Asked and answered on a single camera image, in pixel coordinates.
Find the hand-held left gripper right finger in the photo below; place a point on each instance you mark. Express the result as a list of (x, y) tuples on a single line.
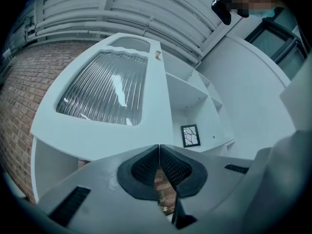
[(214, 179)]

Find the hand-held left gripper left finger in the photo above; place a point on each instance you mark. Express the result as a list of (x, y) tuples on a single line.
[(104, 203)]

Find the white shelving unit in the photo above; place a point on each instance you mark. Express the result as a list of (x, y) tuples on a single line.
[(190, 99)]

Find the white glass cabinet door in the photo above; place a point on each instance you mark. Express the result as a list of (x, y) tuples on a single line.
[(156, 106)]

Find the black framed branch picture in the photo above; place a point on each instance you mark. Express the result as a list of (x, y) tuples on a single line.
[(190, 135)]

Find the pale flower bouquet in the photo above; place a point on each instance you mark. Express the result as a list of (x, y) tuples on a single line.
[(165, 208)]

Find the brass door knob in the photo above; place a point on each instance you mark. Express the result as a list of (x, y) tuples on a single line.
[(158, 55)]

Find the black framed window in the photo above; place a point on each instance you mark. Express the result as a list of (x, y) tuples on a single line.
[(275, 40)]

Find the light blue face mask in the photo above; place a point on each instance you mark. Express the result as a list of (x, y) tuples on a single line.
[(267, 13)]

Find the bundle of white ceiling pipes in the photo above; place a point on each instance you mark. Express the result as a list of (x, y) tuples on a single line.
[(122, 11)]

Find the black head-mounted camera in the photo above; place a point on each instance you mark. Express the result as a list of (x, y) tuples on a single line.
[(221, 10)]

